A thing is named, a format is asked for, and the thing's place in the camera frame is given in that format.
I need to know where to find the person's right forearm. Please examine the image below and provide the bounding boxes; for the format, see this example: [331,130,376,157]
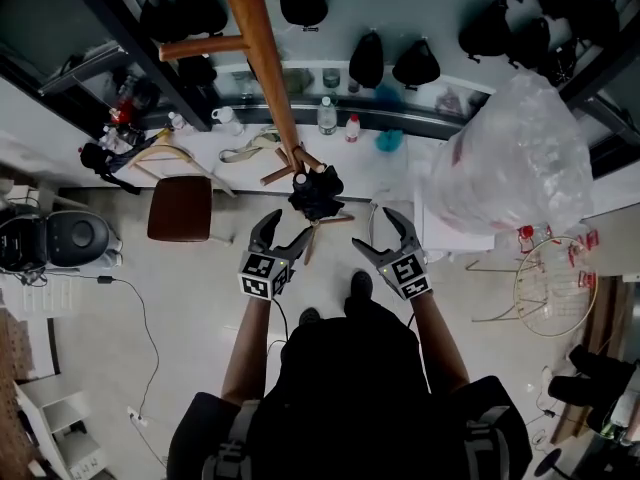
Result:
[410,290,471,397]

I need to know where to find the teal bath sponge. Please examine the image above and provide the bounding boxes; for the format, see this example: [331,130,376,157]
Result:
[374,128,405,153]

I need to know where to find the red drink bottle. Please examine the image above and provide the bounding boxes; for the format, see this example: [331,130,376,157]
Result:
[108,95,136,124]

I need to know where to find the black backpack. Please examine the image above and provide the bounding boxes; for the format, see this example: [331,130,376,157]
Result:
[78,141,144,197]

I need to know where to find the gold wire round table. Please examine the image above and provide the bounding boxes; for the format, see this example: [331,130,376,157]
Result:
[467,235,599,339]

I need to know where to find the group of black waist bags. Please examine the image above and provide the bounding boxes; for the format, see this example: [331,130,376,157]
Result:
[134,0,621,92]

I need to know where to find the large clear plastic bag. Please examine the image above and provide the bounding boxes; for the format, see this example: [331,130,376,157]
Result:
[419,70,596,237]

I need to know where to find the person's right black shoe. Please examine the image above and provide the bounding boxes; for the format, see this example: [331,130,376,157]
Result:
[349,270,374,302]

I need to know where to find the thin black floor cable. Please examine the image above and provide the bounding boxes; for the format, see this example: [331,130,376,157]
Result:
[529,392,561,449]

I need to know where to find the brown wooden board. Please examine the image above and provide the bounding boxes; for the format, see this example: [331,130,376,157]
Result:
[549,277,626,444]

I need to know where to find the wooden coat stand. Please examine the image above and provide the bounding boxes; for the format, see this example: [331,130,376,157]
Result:
[158,0,356,267]

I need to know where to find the white slotted panel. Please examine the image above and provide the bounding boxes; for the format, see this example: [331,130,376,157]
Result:
[19,277,81,314]

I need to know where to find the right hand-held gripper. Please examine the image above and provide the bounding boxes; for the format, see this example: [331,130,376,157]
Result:
[351,206,432,302]

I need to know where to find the white shelf unit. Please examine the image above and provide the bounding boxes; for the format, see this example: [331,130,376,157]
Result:
[12,377,109,480]

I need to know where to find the white window ledge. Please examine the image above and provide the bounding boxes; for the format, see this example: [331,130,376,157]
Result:
[0,75,640,219]

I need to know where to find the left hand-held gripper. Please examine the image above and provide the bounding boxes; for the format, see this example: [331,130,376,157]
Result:
[238,209,316,302]

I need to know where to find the white water dispenser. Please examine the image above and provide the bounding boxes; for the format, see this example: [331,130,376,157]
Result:
[409,187,497,265]

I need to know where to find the black cap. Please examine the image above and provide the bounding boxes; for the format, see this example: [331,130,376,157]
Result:
[288,165,346,222]

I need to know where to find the black stool base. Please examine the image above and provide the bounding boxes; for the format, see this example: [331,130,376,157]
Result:
[533,450,566,479]

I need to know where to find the wooden chair brown seat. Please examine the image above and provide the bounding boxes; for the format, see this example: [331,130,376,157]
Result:
[127,142,236,247]

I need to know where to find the black round machine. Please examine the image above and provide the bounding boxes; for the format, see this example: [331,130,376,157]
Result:
[0,210,112,274]

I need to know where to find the person's dark clothing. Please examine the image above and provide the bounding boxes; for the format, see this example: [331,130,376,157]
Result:
[167,295,534,480]

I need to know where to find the brown perforated board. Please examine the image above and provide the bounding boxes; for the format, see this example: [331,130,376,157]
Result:
[0,307,39,449]

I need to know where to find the clear plastic water bottle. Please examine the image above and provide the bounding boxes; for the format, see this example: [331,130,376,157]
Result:
[316,96,339,137]

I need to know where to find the grey harness strap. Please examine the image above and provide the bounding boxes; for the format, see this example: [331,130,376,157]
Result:
[202,400,261,480]
[462,406,511,480]

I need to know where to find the black power adapter cable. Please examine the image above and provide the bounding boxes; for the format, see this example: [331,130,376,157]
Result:
[97,275,161,422]

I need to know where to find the black framed window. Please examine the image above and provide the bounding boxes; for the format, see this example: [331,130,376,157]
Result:
[559,0,640,179]
[0,0,211,134]

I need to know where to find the white bottle with handle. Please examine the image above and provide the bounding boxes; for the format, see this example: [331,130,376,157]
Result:
[210,106,246,138]

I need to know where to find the person's left forearm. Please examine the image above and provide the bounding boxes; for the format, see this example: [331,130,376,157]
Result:
[220,295,274,407]

